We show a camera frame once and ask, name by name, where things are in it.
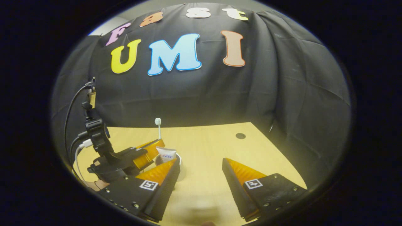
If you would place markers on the white toothpaste tube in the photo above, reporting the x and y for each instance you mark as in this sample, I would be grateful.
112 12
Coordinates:
165 153

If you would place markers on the white cup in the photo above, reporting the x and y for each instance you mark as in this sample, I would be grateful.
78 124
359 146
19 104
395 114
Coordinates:
158 160

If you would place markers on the light wooden desktop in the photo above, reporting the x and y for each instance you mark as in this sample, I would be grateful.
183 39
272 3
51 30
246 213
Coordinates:
204 150

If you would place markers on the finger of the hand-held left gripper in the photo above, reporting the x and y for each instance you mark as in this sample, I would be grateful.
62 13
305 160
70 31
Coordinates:
150 153

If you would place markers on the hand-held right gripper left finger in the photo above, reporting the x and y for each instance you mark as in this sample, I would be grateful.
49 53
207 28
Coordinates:
165 188

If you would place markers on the pale green toothbrush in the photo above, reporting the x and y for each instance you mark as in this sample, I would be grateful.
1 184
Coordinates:
159 125

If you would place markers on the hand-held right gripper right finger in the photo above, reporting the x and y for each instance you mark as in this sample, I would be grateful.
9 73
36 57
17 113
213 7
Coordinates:
235 188

